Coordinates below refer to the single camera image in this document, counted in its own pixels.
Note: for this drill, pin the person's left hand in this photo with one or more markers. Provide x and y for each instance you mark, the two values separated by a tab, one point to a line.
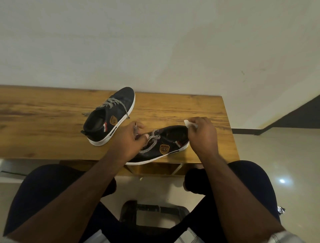
126	141

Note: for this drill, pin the person's right forearm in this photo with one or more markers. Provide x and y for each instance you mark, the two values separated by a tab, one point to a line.
240	197

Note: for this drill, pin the white cloth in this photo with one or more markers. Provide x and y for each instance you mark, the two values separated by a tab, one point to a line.
190	123

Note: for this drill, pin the person's right hand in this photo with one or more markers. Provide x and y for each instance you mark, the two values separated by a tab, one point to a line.
202	136

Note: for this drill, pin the black sneaker with white sole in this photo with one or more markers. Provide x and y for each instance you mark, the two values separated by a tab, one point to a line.
162	145
110	117

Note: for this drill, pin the person's left thumb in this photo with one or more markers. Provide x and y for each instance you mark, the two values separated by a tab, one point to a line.
143	137

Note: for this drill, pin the person's right leg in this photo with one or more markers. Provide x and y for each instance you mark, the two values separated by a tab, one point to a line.
232	195

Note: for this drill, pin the person's leg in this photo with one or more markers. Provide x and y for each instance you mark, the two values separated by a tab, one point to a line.
232	195
50	195

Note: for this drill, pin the black stool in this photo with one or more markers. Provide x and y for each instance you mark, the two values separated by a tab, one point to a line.
152	212

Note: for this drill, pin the person's left forearm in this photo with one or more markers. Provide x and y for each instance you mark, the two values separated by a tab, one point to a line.
65	197

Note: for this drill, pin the person's left leg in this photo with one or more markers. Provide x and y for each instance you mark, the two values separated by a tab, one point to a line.
50	195

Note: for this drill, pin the wooden table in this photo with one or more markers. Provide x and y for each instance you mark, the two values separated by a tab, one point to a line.
75	125

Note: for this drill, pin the black skirting board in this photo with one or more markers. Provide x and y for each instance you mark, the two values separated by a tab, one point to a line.
282	120

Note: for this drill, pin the person's right fingers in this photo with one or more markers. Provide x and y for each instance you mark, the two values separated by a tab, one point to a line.
193	124

